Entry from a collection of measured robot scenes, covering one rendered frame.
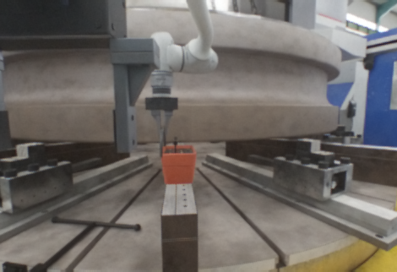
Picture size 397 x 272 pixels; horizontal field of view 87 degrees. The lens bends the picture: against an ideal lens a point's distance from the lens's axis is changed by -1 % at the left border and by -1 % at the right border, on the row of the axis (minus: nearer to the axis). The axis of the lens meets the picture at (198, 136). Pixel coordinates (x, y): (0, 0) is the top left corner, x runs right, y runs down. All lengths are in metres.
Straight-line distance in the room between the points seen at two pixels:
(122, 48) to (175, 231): 0.76
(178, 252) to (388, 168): 2.37
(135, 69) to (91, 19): 0.05
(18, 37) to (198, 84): 1.47
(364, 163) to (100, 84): 2.66
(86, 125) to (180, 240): 1.10
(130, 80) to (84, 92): 1.65
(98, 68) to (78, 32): 1.60
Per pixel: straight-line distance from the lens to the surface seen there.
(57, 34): 0.23
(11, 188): 1.70
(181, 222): 0.87
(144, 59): 0.20
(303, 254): 1.46
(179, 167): 0.82
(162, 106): 0.87
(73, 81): 1.94
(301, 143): 1.87
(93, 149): 3.09
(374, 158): 2.84
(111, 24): 0.21
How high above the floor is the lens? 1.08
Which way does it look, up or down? 7 degrees down
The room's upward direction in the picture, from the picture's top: straight up
